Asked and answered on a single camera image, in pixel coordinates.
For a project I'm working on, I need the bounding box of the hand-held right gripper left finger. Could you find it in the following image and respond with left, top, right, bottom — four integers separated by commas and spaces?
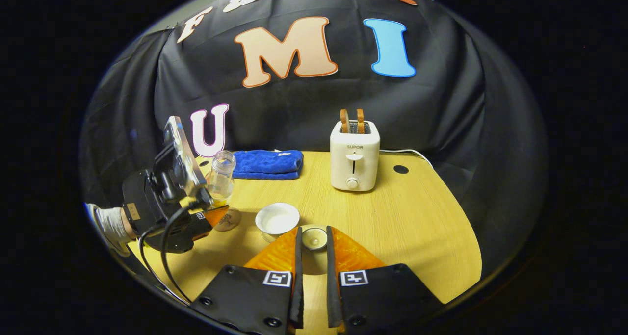
190, 227, 304, 335

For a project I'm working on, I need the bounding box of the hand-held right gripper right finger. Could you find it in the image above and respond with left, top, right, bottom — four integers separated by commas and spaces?
326, 226, 445, 335

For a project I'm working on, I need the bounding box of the round wooden coaster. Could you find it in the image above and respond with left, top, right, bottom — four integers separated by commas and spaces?
213, 207, 242, 232

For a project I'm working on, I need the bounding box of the clear glass water bottle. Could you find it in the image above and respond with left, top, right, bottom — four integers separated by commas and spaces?
205, 151, 236, 208

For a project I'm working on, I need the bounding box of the white teacup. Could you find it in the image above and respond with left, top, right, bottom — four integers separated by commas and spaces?
255, 202, 300, 243

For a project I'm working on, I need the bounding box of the blue folded towel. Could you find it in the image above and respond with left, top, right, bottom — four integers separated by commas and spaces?
231, 150, 304, 180

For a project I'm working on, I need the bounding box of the white toaster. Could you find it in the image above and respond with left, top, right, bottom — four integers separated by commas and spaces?
330, 120, 381, 192

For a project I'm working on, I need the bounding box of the black backdrop cloth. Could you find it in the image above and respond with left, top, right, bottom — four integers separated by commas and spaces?
78, 0, 549, 282

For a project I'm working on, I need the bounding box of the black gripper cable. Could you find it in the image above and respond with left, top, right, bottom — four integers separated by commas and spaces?
139, 200, 203, 306

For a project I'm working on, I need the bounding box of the white toaster cable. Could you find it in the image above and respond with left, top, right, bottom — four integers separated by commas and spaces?
379, 149, 435, 170

